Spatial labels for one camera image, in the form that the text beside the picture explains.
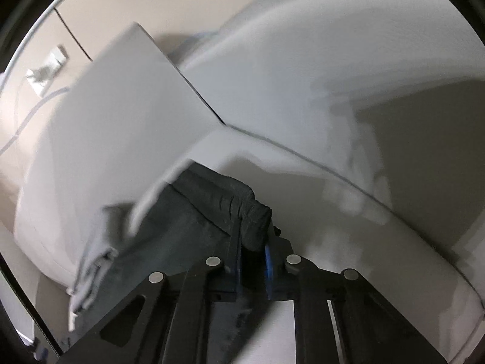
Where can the white back cushion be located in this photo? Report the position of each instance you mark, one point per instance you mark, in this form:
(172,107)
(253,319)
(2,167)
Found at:
(113,121)

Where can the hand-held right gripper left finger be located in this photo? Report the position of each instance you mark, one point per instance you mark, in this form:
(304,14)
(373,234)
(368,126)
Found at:
(231,258)

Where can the grey folded pants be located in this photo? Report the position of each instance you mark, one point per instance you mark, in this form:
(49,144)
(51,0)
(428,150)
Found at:
(94,250)

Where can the white armchair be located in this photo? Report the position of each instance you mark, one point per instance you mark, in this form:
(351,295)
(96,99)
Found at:
(303,64)

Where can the white power adapter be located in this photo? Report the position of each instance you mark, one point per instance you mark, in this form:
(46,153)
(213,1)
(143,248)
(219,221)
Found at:
(45,70)

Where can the black pants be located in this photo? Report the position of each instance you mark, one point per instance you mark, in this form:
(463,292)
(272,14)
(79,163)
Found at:
(182,227)

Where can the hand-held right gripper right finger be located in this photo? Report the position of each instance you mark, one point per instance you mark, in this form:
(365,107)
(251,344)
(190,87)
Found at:
(269,263)

